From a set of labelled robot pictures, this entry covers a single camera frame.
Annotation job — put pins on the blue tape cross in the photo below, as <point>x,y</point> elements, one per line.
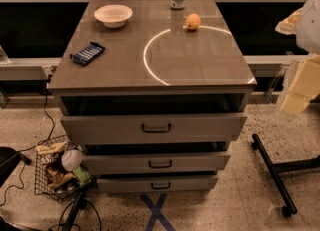
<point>156,213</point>

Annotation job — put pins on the black object at left edge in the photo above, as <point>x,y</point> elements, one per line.
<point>9,159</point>

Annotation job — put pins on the white round ball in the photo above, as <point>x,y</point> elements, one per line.
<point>71,159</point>

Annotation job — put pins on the black tripod leg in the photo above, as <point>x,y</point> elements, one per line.
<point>79,204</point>

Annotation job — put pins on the black wheeled stand base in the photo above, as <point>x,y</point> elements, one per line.
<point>275,169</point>

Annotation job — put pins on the grey drawer cabinet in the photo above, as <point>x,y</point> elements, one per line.
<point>154,65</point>

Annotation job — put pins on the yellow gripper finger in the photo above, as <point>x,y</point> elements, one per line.
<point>304,86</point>
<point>288,26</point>

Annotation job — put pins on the green snack package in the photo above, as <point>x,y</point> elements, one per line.
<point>82,176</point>

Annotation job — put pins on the bottom grey drawer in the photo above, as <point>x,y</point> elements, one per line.
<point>158,184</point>

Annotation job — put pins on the white ceramic bowl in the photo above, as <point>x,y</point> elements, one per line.
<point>113,16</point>

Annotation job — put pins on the middle grey drawer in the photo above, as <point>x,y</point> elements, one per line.
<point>156,163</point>

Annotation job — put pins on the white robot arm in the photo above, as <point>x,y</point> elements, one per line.
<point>308,29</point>

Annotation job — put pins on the black wire basket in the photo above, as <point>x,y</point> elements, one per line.
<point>54,181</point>

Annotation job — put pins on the orange fruit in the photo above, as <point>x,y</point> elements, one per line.
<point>193,21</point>

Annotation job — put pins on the grey drawer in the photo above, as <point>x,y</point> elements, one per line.
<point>148,129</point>
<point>158,184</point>
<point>156,163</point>

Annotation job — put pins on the top grey drawer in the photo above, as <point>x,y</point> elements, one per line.
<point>148,129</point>

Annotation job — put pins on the brown snack bag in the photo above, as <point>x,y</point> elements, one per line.
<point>50,154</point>

